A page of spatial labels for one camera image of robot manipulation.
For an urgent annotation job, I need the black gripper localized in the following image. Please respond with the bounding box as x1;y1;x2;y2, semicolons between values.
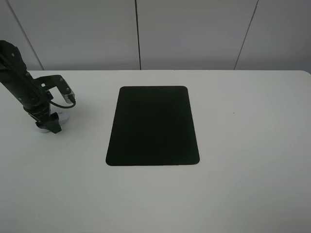
23;102;62;133

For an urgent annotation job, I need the white wireless computer mouse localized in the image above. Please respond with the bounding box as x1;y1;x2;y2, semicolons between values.
36;111;70;133

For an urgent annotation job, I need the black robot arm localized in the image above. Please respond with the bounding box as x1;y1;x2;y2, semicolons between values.
0;40;61;133

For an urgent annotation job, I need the black rectangular mouse pad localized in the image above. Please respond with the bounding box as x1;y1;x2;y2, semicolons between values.
105;86;200;166

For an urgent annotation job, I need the black camera cable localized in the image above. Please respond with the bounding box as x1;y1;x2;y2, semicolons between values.
48;96;76;109

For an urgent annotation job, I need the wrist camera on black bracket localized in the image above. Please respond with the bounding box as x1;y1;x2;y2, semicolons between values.
34;75;76;108

